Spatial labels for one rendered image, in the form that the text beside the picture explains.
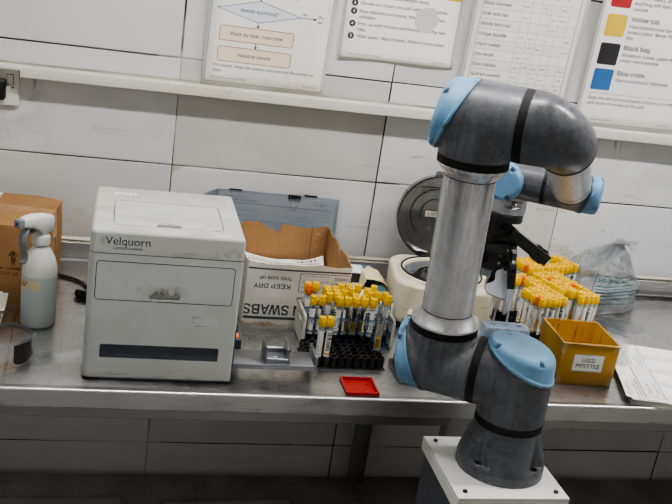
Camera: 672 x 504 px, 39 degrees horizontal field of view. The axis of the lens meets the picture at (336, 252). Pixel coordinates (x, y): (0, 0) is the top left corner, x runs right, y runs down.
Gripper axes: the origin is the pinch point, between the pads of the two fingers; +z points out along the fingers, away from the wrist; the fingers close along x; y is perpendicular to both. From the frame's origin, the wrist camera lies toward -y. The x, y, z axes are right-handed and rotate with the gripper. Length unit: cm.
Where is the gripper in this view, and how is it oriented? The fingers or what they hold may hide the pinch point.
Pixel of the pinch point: (497, 302)
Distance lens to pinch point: 205.5
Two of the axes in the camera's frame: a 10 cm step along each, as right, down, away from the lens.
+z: -1.4, 9.4, 3.2
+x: 1.1, 3.4, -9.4
